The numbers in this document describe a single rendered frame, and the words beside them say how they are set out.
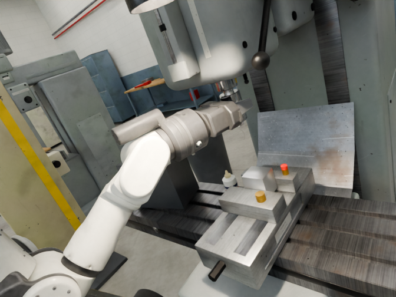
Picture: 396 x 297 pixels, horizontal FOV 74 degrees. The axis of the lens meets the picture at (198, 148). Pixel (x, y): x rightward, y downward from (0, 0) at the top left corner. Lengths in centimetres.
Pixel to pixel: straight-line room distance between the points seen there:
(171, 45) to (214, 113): 15
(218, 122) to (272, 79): 47
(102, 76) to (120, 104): 86
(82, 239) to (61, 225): 179
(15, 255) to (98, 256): 11
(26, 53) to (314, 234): 985
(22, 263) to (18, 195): 167
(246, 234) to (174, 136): 27
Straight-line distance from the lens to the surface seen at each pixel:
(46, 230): 223
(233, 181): 78
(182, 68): 47
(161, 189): 89
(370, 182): 105
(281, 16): 62
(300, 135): 95
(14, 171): 211
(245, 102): 58
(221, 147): 261
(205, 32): 47
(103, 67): 785
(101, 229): 47
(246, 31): 49
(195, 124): 50
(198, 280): 77
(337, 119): 92
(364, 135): 96
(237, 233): 62
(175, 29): 47
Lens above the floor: 139
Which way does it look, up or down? 21 degrees down
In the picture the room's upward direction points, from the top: 21 degrees counter-clockwise
